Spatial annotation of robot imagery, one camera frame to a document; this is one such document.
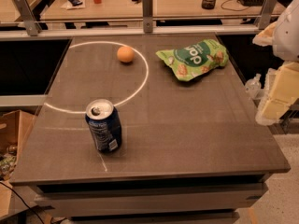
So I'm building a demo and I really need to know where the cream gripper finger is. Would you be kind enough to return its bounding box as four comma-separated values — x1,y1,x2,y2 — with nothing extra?
252,21,277,47
255,62,299,126

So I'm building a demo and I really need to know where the blue pepsi can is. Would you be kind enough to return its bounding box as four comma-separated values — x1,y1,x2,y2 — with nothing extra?
85,99,121,153

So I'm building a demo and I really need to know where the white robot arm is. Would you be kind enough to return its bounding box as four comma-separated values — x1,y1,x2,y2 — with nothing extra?
253,0,299,125

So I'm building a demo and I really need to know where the clear sanitizer bottle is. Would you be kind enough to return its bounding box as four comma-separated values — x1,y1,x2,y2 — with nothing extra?
245,74,262,99

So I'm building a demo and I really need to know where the black mesh pen cup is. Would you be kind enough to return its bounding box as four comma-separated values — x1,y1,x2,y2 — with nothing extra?
202,0,217,9

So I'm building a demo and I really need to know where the green snack bag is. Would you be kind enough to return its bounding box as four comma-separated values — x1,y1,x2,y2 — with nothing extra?
156,39,229,82

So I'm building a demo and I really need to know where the grey drawer cabinet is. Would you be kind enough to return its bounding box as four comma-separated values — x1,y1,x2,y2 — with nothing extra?
35,175,267,219

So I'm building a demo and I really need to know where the orange fruit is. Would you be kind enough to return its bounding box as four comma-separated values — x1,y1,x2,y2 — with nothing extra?
117,46,135,63

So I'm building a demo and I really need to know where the wooden back desk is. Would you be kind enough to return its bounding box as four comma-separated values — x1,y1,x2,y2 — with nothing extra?
42,0,262,21

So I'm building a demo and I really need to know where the cardboard box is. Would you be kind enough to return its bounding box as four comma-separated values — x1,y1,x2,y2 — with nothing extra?
0,110,35,220

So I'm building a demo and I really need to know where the right metal bracket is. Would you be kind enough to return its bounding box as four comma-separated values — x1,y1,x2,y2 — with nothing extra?
254,0,278,30

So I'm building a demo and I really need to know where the metal bracket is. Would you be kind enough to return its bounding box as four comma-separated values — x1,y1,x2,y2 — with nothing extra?
13,0,41,36
142,0,153,33
254,0,278,30

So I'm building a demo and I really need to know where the middle metal bracket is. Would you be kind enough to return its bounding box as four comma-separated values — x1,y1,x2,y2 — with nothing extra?
142,0,153,33

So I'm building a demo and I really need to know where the left metal bracket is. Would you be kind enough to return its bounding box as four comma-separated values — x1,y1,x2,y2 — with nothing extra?
13,0,41,36

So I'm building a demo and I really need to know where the black floor cable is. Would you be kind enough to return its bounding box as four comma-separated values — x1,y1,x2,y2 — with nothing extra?
0,181,45,224

